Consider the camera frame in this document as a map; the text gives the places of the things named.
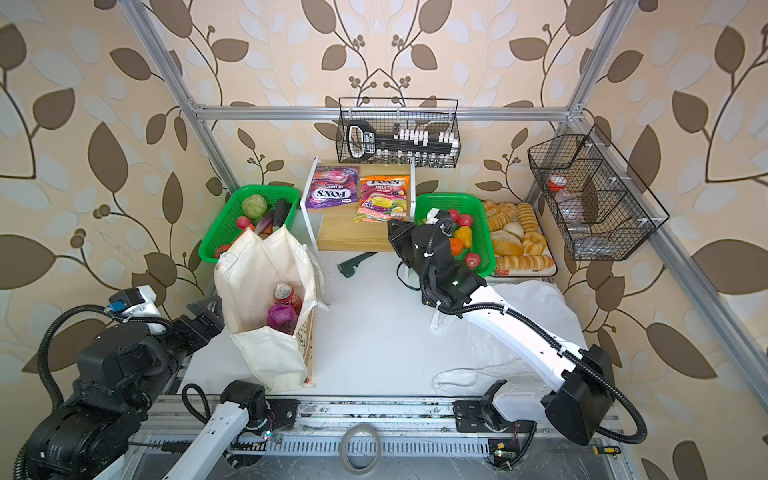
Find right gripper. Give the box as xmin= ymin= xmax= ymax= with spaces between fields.
xmin=390 ymin=217 xmax=435 ymax=290

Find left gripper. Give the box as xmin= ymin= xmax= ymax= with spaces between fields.
xmin=124 ymin=291 xmax=225 ymax=415

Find orange fruit candy bag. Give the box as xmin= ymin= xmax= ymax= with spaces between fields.
xmin=354 ymin=175 xmax=410 ymax=223

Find cream canvas tote bag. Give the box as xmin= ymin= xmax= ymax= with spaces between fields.
xmin=214 ymin=227 xmax=329 ymax=393

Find purple grape candy bag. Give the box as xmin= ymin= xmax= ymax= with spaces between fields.
xmin=267 ymin=304 xmax=298 ymax=335

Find red cola can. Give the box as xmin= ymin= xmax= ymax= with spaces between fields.
xmin=272 ymin=282 xmax=303 ymax=315

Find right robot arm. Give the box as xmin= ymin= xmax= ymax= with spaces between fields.
xmin=387 ymin=210 xmax=648 ymax=445

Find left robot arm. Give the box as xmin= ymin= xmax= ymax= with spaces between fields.
xmin=13 ymin=286 xmax=299 ymax=479

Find white plastic grocery bag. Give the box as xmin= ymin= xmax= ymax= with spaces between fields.
xmin=432 ymin=280 xmax=587 ymax=396

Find yellow bell pepper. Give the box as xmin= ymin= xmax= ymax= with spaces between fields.
xmin=454 ymin=226 xmax=473 ymax=249

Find red apple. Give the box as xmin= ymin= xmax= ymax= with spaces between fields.
xmin=464 ymin=252 xmax=482 ymax=270

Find right green basket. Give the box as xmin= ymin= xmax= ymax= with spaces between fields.
xmin=415 ymin=193 xmax=496 ymax=277

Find green basket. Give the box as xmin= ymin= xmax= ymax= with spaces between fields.
xmin=198 ymin=185 xmax=301 ymax=264
xmin=415 ymin=193 xmax=496 ymax=277

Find left green basket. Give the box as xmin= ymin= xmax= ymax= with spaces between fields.
xmin=198 ymin=185 xmax=301 ymax=264

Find bread tray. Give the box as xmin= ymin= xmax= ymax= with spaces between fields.
xmin=481 ymin=200 xmax=557 ymax=278

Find white wooden two-tier shelf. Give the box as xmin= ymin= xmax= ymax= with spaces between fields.
xmin=299 ymin=157 xmax=418 ymax=253

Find purple Fox's candy bag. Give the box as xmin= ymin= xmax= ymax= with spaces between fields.
xmin=305 ymin=166 xmax=359 ymax=209

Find green cabbage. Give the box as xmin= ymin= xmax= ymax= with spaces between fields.
xmin=241 ymin=194 xmax=269 ymax=221

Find plastic bottle red cap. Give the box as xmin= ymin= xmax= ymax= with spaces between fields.
xmin=547 ymin=175 xmax=584 ymax=229

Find tape roll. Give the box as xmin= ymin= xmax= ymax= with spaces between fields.
xmin=338 ymin=423 xmax=383 ymax=476

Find back black wire basket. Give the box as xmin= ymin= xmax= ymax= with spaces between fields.
xmin=335 ymin=95 xmax=461 ymax=169

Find black wire basket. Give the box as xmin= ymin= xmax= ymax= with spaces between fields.
xmin=527 ymin=126 xmax=670 ymax=261
xmin=335 ymin=95 xmax=461 ymax=169

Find right black wire basket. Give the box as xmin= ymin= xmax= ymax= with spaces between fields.
xmin=527 ymin=126 xmax=670 ymax=261

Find yellow handled screwdriver right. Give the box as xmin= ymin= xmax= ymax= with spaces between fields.
xmin=592 ymin=445 xmax=622 ymax=456

